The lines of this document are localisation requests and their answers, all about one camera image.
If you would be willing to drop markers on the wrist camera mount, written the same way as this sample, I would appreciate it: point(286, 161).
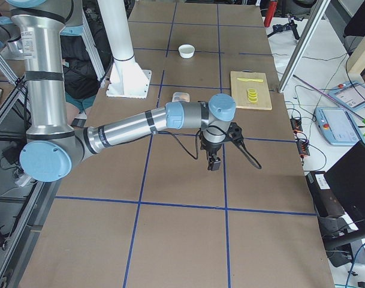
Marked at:
point(234, 135)

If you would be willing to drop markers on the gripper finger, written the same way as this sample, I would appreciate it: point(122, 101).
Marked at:
point(216, 163)
point(211, 161)

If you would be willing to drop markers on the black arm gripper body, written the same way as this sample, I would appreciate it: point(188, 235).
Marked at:
point(211, 147)

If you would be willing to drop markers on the near teach pendant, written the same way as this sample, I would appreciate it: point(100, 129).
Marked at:
point(337, 126)

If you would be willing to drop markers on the white paper bowl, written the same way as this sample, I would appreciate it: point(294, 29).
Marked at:
point(186, 51)

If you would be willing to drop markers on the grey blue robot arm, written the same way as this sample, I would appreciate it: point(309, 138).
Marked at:
point(10, 40)
point(62, 84)

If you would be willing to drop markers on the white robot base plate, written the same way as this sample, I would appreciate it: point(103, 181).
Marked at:
point(127, 79)

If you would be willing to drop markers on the wooden cutting board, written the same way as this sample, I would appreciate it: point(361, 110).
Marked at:
point(240, 94)

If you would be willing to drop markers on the person in black jacket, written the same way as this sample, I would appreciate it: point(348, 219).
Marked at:
point(80, 79)

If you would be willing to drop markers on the red cylinder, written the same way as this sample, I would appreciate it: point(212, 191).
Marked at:
point(270, 13)

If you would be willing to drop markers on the teach pendant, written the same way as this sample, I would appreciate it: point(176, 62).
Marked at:
point(337, 126)
point(349, 95)

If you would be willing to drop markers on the aluminium frame post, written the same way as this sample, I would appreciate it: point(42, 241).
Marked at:
point(311, 25)

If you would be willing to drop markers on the clear plastic egg box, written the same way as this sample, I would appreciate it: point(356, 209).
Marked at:
point(181, 96)

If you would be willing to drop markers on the black tripod rod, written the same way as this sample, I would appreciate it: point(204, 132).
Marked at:
point(290, 26)

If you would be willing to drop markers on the black computer monitor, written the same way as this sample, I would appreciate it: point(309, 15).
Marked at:
point(346, 178)

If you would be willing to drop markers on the far teach pendant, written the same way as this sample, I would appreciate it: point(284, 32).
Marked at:
point(349, 95)

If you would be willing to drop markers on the yellow plastic knife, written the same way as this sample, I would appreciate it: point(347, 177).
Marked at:
point(249, 80)

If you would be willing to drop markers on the green tipped reacher stick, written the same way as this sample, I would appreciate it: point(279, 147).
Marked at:
point(362, 119)

